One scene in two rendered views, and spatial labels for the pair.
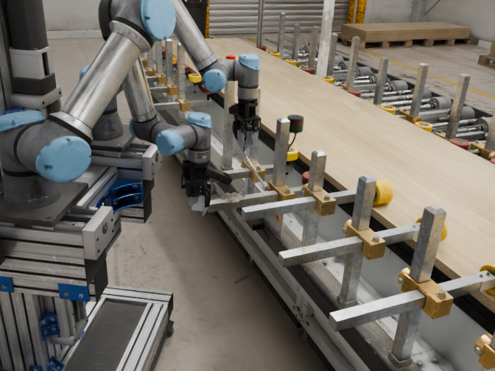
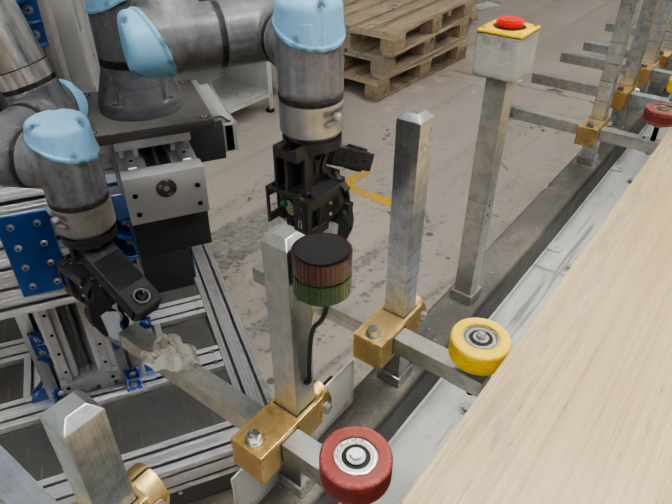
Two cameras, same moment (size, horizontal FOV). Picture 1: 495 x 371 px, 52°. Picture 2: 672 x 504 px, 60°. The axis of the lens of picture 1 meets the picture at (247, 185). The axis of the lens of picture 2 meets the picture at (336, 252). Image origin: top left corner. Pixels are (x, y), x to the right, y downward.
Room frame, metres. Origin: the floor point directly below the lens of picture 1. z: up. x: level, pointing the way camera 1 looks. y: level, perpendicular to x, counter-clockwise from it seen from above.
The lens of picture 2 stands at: (1.50, -0.57, 1.46)
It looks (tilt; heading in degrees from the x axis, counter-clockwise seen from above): 36 degrees down; 62
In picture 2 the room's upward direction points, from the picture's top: straight up
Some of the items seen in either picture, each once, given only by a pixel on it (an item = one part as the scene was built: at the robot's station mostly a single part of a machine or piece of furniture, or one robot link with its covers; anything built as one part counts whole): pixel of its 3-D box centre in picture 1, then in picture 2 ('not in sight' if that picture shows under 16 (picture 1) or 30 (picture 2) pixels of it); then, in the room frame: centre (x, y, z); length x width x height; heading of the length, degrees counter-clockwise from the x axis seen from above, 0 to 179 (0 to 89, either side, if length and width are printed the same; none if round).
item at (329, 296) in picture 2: (295, 126); (322, 278); (1.71, -0.16, 1.09); 0.06 x 0.06 x 0.02
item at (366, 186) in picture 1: (355, 251); not in sight; (1.24, -0.32, 0.89); 0.03 x 0.03 x 0.48; 25
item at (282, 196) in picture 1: (281, 192); (286, 425); (1.67, -0.13, 0.85); 0.13 x 0.06 x 0.05; 25
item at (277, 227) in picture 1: (267, 209); (299, 434); (1.71, -0.08, 0.75); 0.26 x 0.01 x 0.10; 25
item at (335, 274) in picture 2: (295, 120); (321, 258); (1.71, -0.16, 1.11); 0.06 x 0.06 x 0.02
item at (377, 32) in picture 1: (406, 30); not in sight; (9.85, -2.82, 0.23); 2.41 x 0.77 x 0.17; 116
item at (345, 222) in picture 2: not in sight; (335, 217); (1.81, 0.00, 1.04); 0.05 x 0.02 x 0.09; 115
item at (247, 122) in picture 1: (247, 114); (309, 179); (1.78, 0.01, 1.10); 0.09 x 0.08 x 0.12; 25
